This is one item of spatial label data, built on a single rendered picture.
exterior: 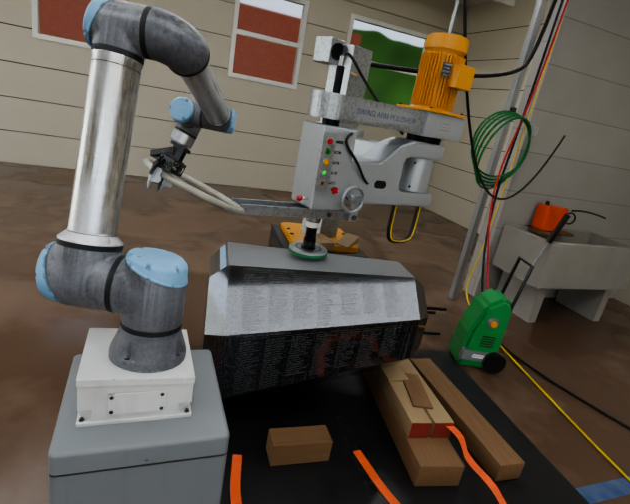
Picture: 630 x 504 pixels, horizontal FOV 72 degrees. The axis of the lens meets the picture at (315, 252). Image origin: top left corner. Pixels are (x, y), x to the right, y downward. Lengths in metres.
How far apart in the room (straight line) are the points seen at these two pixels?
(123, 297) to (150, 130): 7.05
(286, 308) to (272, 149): 6.45
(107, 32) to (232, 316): 1.30
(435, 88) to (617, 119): 3.39
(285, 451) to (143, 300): 1.35
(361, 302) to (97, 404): 1.44
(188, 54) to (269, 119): 7.17
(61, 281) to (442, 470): 1.90
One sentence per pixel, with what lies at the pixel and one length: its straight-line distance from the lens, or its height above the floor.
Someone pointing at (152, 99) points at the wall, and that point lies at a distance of 8.06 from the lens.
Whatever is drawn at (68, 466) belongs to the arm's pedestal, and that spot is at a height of 0.81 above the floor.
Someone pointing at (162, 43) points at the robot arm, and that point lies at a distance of 1.17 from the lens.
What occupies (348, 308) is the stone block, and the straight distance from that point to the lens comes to 2.24.
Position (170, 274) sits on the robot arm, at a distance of 1.09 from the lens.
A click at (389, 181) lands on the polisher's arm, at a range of 2.47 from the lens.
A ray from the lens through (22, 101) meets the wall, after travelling 8.27.
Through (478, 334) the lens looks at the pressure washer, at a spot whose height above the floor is 0.29.
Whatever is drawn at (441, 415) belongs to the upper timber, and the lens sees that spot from 2.55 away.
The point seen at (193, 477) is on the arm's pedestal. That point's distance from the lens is 1.27.
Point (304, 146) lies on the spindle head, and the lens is 2.29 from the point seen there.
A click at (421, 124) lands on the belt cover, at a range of 2.53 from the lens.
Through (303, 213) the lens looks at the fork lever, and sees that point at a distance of 2.25.
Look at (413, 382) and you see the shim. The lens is 2.70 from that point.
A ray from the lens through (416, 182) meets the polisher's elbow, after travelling 2.64.
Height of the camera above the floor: 1.65
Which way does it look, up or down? 18 degrees down
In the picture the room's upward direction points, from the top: 11 degrees clockwise
